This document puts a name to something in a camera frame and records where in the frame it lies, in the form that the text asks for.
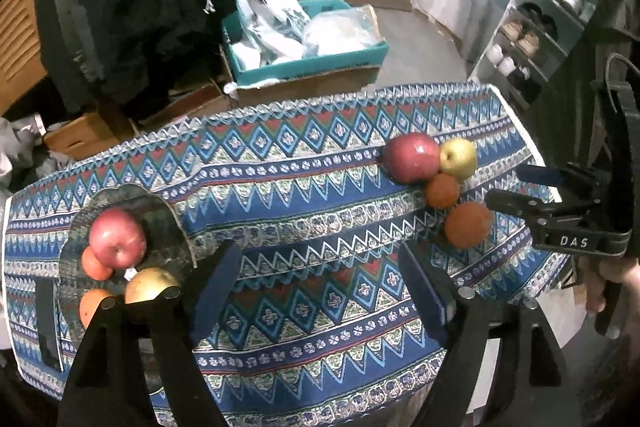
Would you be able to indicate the wooden louvered cabinet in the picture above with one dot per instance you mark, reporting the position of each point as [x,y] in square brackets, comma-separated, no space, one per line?
[20,32]

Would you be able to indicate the green glass plate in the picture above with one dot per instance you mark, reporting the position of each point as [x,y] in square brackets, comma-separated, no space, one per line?
[165,227]

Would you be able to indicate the black hanging coat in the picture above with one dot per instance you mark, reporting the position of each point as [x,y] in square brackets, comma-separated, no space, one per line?
[140,7]

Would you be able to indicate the red label cardboard box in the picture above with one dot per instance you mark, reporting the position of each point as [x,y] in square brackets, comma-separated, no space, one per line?
[200,102]

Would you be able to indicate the red apple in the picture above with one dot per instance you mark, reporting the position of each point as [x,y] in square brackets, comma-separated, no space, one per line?
[117,237]
[410,157]

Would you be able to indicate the teal crate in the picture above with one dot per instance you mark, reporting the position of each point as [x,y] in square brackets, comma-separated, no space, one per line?
[310,69]

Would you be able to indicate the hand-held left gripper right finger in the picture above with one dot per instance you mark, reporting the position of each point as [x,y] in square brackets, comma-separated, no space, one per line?
[422,299]

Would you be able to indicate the wooden box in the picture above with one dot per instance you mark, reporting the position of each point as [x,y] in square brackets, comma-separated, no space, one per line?
[85,134]

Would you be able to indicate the clear plastic bag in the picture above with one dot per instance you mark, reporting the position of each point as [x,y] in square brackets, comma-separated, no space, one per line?
[340,32]

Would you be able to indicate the small white bag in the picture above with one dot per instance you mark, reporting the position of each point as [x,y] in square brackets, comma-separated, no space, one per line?
[245,54]

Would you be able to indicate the large cardboard box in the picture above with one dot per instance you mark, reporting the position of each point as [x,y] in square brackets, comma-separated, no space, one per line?
[300,89]

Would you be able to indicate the blue patterned tablecloth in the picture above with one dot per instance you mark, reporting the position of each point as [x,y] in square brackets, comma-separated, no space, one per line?
[310,217]

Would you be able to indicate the black flat device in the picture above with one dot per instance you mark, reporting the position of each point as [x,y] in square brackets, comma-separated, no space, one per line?
[47,322]

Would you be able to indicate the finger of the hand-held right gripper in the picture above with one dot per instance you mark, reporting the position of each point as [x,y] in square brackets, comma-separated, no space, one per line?
[542,175]
[515,204]

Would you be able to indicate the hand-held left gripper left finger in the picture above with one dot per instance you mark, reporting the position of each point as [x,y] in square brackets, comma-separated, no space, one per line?
[215,294]

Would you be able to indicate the yellow apple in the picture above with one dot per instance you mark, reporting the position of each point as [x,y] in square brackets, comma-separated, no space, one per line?
[147,285]
[457,157]

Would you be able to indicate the person's right hand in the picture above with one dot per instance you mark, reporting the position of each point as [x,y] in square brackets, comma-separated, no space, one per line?
[595,282]

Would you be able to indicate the large orange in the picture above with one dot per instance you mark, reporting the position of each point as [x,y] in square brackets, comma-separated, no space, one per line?
[92,305]

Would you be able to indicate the small orange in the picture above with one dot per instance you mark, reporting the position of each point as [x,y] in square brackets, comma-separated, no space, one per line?
[467,225]
[442,190]
[92,265]

